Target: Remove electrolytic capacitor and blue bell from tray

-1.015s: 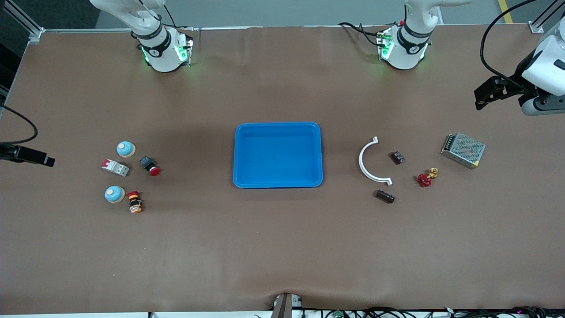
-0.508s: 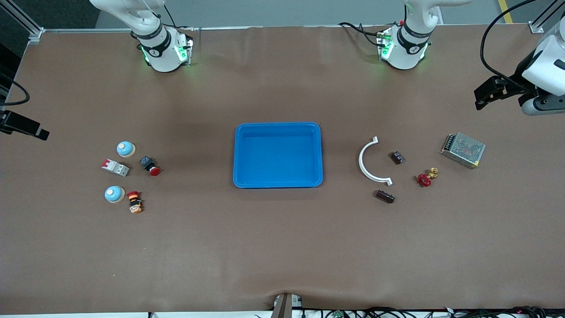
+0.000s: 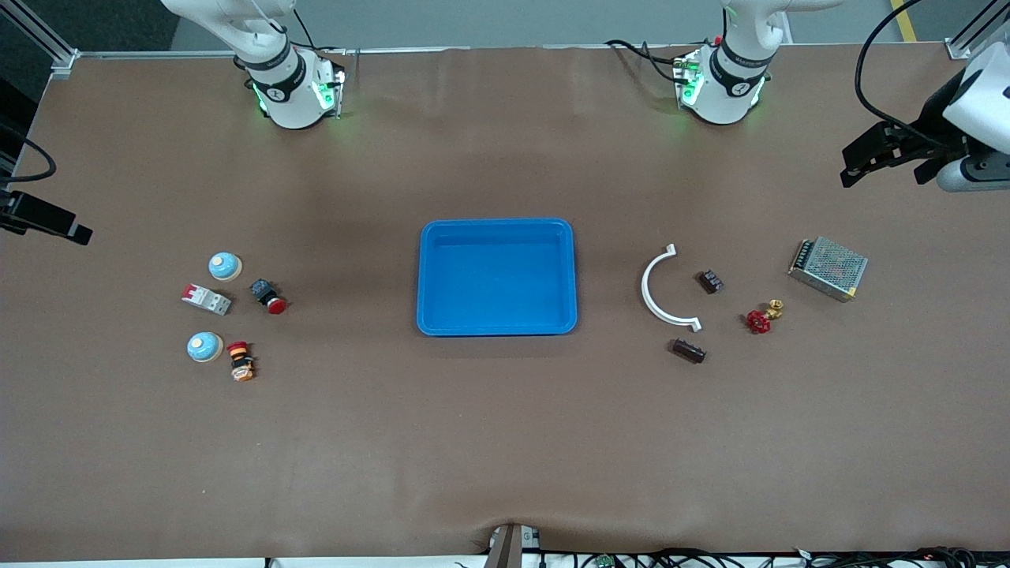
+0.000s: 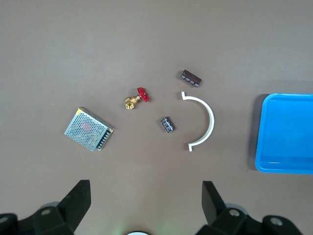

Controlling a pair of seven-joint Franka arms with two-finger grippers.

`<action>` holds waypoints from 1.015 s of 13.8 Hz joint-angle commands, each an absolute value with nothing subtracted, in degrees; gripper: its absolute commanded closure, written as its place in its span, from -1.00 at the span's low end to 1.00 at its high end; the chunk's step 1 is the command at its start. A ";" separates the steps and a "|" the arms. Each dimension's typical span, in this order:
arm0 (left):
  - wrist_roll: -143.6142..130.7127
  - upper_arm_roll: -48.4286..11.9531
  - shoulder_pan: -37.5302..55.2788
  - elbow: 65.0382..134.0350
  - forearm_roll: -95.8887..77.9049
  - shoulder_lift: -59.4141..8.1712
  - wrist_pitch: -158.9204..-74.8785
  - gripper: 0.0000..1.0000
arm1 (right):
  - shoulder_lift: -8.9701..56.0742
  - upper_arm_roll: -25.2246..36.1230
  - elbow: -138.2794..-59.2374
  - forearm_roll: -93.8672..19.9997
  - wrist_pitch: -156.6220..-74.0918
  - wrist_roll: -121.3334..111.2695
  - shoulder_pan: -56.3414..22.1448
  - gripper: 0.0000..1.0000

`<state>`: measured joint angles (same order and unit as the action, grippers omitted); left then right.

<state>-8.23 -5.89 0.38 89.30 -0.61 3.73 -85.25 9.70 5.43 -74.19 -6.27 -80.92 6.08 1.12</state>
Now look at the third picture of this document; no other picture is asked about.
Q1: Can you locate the blue plastic tray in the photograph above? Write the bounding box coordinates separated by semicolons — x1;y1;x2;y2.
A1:
416;218;579;338

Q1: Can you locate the metal mesh power supply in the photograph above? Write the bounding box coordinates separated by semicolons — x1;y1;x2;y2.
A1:
787;236;870;303

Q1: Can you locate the white curved plastic bracket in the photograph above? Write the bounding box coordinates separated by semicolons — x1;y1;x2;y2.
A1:
641;244;703;333

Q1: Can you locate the black left base cable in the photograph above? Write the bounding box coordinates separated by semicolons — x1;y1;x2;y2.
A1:
604;38;687;84

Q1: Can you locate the red yellow push button switch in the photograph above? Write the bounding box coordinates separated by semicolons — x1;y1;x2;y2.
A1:
225;341;256;383

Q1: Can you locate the black right base cable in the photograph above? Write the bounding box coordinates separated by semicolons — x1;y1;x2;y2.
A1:
290;9;348;56

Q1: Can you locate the white red circuit breaker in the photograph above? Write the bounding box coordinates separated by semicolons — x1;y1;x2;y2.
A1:
181;283;233;316

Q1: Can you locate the red black emergency button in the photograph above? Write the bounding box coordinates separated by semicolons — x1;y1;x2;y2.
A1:
249;278;288;316

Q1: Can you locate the brown table mat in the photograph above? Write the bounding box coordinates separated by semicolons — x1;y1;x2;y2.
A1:
0;43;1010;562

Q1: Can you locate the black base cable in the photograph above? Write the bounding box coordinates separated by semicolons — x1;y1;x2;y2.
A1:
604;38;687;84
290;9;348;56

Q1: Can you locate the aluminium frame post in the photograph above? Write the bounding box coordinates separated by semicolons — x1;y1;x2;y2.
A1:
0;0;81;80
945;0;1010;61

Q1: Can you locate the red handled brass valve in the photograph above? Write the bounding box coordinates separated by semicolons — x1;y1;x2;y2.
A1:
746;299;785;335

